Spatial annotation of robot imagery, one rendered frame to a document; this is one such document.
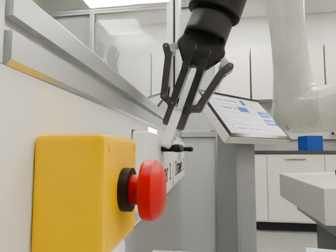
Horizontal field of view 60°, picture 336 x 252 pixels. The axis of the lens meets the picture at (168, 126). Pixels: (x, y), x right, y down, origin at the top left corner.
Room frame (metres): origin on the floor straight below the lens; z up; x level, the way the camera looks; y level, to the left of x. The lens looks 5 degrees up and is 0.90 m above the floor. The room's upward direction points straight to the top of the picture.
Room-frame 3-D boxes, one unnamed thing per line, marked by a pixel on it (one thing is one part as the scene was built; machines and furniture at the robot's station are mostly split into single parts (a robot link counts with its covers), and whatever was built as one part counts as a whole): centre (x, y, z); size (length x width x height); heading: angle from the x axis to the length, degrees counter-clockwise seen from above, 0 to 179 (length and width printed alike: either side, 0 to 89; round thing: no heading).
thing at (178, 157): (0.84, -0.03, 0.87); 0.29 x 0.02 x 0.11; 172
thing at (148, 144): (0.53, 0.02, 0.87); 0.29 x 0.02 x 0.11; 172
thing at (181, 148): (0.53, -0.01, 0.91); 0.07 x 0.04 x 0.01; 172
